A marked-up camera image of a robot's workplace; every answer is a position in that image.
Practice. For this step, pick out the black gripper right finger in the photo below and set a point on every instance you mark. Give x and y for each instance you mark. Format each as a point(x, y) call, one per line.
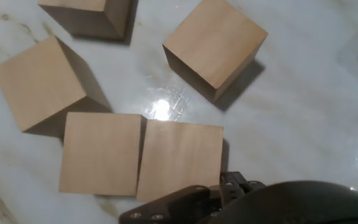
point(255, 185)

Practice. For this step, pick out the large wooden cube block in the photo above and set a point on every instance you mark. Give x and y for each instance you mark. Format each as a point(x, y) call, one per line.
point(39, 84)
point(101, 155)
point(213, 40)
point(179, 158)
point(82, 18)

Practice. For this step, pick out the marble pattern table mat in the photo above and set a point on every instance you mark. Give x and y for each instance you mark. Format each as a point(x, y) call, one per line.
point(291, 124)

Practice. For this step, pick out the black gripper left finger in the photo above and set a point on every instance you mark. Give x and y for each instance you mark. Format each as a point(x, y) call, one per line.
point(179, 205)

